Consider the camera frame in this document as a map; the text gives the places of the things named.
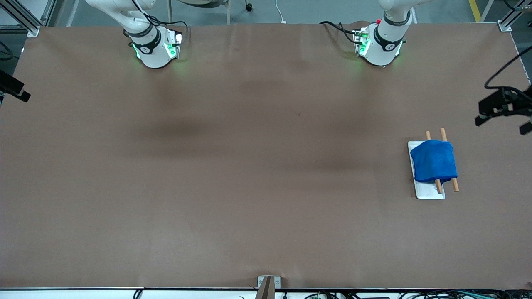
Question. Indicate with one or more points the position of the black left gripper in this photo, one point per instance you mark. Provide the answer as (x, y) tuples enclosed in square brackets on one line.
[(513, 101)]

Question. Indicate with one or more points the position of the blue microfiber towel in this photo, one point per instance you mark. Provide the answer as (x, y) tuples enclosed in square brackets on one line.
[(434, 162)]

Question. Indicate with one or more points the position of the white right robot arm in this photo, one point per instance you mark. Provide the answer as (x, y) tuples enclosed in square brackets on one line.
[(151, 54)]

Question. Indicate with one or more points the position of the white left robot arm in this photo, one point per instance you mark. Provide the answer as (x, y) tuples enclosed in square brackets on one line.
[(384, 45)]

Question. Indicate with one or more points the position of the white towel rack base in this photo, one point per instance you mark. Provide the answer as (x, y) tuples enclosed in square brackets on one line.
[(426, 192)]

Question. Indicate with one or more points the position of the aluminium frame profile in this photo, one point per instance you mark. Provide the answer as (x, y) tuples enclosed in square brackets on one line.
[(505, 25), (32, 30)]

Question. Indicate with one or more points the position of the white table edge rail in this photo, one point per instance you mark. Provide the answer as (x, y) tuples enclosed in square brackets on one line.
[(62, 295)]

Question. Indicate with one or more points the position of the metal chair frame with caster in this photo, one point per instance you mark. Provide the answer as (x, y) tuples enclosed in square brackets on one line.
[(248, 6)]

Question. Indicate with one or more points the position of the metal mounting bracket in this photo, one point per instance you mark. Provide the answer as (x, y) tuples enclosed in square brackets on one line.
[(277, 282)]

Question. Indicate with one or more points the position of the brown upright post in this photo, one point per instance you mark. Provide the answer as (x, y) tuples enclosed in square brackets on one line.
[(266, 288)]

